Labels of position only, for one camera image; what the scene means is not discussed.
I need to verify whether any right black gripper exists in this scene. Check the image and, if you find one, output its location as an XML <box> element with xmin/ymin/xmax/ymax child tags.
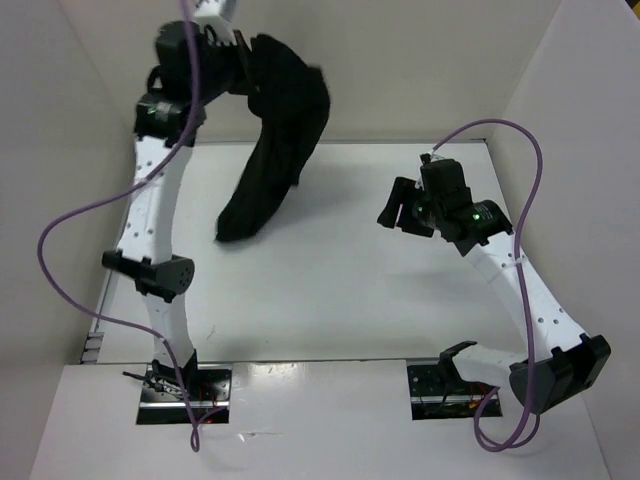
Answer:
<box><xmin>377</xmin><ymin>175</ymin><xmax>444</xmax><ymax>237</ymax></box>

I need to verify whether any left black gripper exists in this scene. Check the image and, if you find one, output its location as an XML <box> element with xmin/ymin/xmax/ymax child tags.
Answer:
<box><xmin>191</xmin><ymin>29</ymin><xmax>271</xmax><ymax>104</ymax></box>

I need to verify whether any black skirt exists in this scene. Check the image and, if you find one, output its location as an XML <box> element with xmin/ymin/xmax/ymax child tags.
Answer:
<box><xmin>215</xmin><ymin>33</ymin><xmax>331</xmax><ymax>243</ymax></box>

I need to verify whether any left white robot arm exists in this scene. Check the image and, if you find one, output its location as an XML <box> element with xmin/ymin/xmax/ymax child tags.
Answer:
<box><xmin>102</xmin><ymin>21</ymin><xmax>253</xmax><ymax>400</ymax></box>

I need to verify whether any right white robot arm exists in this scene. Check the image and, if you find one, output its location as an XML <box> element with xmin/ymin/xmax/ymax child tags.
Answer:
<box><xmin>377</xmin><ymin>154</ymin><xmax>611</xmax><ymax>415</ymax></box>

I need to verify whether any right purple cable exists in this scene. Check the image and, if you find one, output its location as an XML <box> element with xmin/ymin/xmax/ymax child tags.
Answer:
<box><xmin>430</xmin><ymin>117</ymin><xmax>545</xmax><ymax>454</ymax></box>

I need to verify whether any purple cable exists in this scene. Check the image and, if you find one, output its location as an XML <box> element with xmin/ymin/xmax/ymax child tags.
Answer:
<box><xmin>430</xmin><ymin>117</ymin><xmax>545</xmax><ymax>454</ymax></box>
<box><xmin>38</xmin><ymin>0</ymin><xmax>221</xmax><ymax>454</ymax></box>

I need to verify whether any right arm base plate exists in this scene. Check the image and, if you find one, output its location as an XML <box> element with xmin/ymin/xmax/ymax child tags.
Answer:
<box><xmin>406</xmin><ymin>361</ymin><xmax>493</xmax><ymax>421</ymax></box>

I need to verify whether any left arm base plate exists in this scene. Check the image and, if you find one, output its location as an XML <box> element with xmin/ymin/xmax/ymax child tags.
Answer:
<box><xmin>134</xmin><ymin>363</ymin><xmax>233</xmax><ymax>425</ymax></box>

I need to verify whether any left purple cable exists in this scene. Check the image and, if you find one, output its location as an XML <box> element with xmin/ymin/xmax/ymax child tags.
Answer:
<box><xmin>38</xmin><ymin>0</ymin><xmax>221</xmax><ymax>454</ymax></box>

